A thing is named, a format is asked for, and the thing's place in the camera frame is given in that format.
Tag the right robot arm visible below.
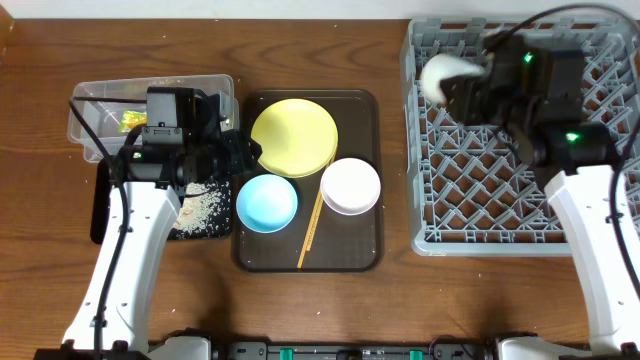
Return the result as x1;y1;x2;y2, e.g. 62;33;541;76
421;32;639;359

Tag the wooden chopsticks pair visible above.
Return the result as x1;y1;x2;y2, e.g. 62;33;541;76
297;152;337;270

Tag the yellow plate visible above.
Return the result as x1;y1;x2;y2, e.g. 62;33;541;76
251;99;339;178

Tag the yellow green snack wrapper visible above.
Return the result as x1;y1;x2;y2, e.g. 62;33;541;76
118;110;147;134

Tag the pile of rice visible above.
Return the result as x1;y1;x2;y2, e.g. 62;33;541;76
169;180;232;240

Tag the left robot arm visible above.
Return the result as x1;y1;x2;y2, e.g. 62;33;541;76
34;87;261;359

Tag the clear plastic bin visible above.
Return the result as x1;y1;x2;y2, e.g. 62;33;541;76
72;74;239;155

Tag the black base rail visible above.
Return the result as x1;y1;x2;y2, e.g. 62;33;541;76
211;335;497;360

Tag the grey dishwasher rack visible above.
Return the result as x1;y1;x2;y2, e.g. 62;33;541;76
400;15;639;257

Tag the black tray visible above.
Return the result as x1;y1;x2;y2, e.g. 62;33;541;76
90;160;232;244

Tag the pale green cup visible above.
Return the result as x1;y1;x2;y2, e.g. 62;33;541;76
420;54;485;104

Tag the brown serving tray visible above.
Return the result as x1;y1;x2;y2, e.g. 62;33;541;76
232;89;384;273

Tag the light blue bowl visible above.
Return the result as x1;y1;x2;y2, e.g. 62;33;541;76
236;174;298;234

